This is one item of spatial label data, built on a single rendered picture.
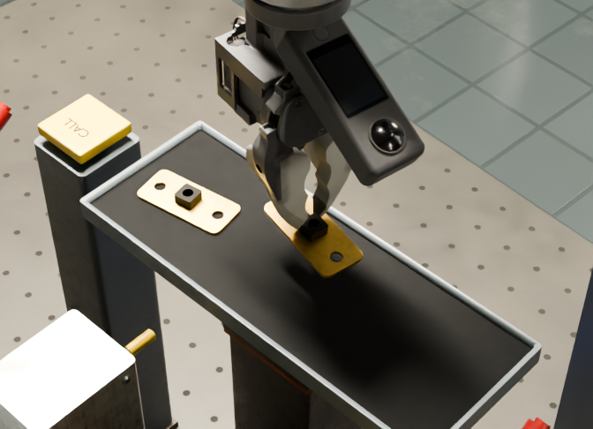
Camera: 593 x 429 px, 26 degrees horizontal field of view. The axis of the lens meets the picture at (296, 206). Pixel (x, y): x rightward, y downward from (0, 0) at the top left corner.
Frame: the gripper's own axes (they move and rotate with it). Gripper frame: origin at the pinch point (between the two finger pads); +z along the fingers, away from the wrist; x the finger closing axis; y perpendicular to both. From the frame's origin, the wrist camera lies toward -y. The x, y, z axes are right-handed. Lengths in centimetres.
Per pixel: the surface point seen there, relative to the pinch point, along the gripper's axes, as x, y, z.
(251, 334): 7.8, -2.8, 5.8
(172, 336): -5, 34, 52
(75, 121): 6.7, 26.2, 5.9
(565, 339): -43, 6, 52
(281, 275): 2.5, 0.6, 5.9
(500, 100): -129, 100, 122
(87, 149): 7.6, 22.4, 6.0
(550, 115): -134, 89, 122
